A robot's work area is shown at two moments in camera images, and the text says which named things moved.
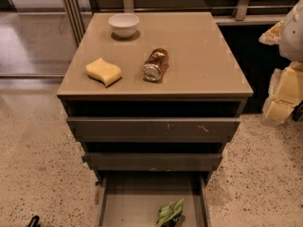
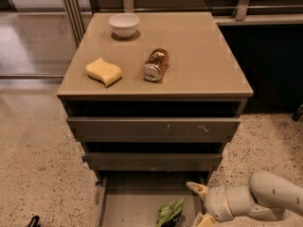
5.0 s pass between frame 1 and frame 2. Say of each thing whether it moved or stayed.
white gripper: moved
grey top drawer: stayed
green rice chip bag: stayed
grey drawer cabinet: stayed
